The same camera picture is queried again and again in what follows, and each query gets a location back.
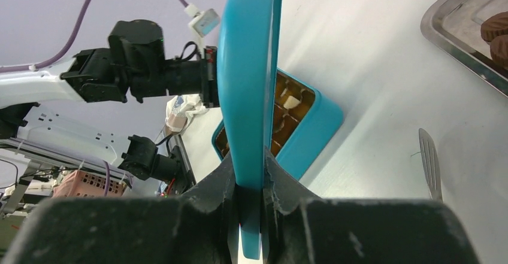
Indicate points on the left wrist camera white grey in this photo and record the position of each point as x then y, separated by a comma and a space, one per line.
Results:
202, 22

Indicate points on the teal box lid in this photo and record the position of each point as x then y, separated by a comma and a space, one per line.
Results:
246, 68

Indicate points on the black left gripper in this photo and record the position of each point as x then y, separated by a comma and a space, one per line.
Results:
208, 63

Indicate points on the steel tray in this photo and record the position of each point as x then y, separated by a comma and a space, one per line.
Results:
454, 26

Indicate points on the teal chocolate box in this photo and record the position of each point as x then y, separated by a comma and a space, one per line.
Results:
292, 120

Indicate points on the steel serving tongs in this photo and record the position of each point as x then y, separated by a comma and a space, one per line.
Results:
430, 163

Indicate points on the white cloth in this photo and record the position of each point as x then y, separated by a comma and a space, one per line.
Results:
181, 110

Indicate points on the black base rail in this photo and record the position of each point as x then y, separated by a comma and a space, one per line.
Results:
184, 178

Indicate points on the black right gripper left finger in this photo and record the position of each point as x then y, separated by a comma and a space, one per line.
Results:
199, 226

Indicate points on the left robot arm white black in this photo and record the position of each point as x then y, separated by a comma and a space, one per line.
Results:
133, 64

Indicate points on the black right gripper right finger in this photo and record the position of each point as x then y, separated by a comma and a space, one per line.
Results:
300, 227

